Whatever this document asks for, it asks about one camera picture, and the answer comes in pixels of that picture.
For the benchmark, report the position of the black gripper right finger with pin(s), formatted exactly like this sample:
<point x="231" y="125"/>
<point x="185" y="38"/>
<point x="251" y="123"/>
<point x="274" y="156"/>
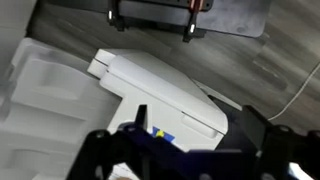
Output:
<point x="280" y="145"/>

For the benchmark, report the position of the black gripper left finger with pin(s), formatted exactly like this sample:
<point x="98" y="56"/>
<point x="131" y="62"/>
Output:
<point x="103" y="156"/>

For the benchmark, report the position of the small yellow object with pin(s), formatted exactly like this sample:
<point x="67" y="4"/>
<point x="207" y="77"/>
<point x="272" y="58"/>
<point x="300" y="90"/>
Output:
<point x="160" y="133"/>

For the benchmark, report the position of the blue tape strip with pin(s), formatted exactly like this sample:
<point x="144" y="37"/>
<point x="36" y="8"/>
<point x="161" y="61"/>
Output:
<point x="168" y="137"/>

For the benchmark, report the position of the white printer finisher unit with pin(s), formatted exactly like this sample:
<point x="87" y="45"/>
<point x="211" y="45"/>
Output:
<point x="175" y="103"/>

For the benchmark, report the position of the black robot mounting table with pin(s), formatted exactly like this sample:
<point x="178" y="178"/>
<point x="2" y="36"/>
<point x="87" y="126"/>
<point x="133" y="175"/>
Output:
<point x="237" y="17"/>

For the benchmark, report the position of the left black orange clamp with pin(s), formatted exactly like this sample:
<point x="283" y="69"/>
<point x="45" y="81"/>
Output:
<point x="114" y="18"/>

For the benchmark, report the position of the black orange clamp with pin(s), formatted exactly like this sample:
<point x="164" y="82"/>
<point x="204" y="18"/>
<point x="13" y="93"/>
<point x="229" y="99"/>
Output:
<point x="114" y="18"/>
<point x="191" y="31"/>

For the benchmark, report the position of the right black orange clamp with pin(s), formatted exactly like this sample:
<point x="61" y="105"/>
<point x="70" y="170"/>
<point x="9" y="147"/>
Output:
<point x="191" y="31"/>

